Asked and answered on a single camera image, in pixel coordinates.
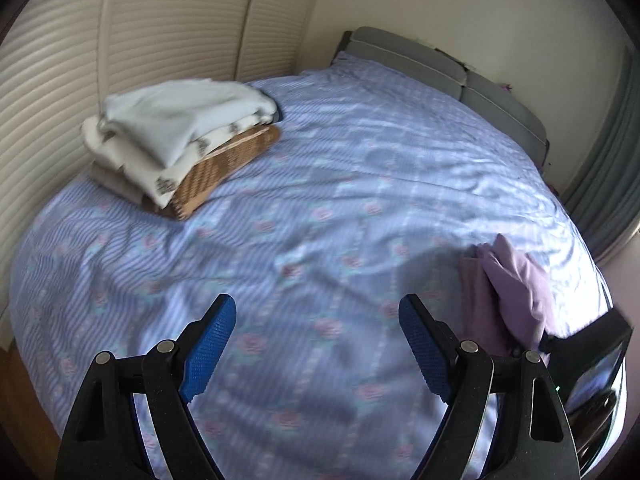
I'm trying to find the purple sweatshirt with green print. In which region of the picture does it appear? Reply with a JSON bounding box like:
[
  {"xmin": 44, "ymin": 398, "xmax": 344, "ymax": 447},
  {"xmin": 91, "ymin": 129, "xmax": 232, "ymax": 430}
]
[{"xmin": 460, "ymin": 234, "xmax": 557, "ymax": 358}]

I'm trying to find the blue striped floral blanket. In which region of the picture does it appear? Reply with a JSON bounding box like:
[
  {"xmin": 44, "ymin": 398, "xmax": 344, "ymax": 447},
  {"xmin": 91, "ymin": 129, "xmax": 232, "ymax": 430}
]
[{"xmin": 9, "ymin": 52, "xmax": 613, "ymax": 480}]

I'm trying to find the grey-green curtain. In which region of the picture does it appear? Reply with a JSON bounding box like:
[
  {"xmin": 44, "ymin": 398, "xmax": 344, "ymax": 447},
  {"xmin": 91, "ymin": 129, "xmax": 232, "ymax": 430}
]
[{"xmin": 565, "ymin": 45, "xmax": 640, "ymax": 261}]

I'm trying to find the brown woven-pattern folded garment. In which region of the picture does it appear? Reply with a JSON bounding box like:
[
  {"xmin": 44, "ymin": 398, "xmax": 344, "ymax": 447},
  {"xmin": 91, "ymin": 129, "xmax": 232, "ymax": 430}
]
[{"xmin": 145, "ymin": 125, "xmax": 282, "ymax": 221}]

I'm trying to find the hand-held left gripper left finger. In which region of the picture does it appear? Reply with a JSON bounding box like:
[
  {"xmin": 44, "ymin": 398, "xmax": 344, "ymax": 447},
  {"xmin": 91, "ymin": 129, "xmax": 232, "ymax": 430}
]
[{"xmin": 54, "ymin": 294, "xmax": 237, "ymax": 480}]

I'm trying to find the beige folded garment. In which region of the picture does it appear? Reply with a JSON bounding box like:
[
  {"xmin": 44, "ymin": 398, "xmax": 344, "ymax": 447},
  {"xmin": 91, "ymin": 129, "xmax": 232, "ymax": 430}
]
[{"xmin": 90, "ymin": 162, "xmax": 151, "ymax": 206}]

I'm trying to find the cream louvered wardrobe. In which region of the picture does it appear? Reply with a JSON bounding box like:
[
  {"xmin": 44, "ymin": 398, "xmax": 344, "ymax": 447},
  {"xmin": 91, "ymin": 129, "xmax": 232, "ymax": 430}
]
[{"xmin": 0, "ymin": 0, "xmax": 331, "ymax": 341}]

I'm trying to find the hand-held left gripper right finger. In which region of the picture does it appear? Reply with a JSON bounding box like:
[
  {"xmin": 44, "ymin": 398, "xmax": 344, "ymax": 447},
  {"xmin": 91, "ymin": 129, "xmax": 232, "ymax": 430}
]
[{"xmin": 398, "ymin": 294, "xmax": 581, "ymax": 480}]

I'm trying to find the cream printed folded garment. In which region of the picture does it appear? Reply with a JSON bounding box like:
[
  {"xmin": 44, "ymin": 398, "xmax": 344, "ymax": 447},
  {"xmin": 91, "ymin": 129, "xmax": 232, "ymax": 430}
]
[{"xmin": 81, "ymin": 115, "xmax": 271, "ymax": 208}]

